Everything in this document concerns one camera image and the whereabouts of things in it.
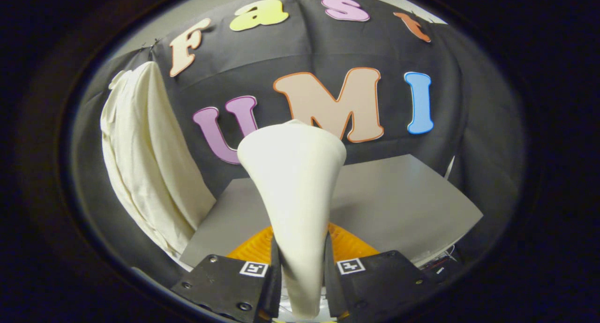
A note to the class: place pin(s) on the black backdrop cloth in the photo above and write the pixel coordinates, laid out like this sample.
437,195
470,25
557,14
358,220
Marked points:
304,46

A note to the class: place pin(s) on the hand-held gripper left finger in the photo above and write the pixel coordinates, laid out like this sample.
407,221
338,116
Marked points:
274,290

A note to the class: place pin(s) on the grey and white cabinet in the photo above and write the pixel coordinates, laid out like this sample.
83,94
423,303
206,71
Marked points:
398,201

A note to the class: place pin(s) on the cream button shirt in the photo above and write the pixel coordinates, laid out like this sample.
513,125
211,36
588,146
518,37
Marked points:
140,149

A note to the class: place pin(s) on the white garment steamer head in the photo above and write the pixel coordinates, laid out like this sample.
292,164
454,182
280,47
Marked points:
293,187

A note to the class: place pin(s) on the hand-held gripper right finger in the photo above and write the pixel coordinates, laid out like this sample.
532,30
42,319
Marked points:
330,290

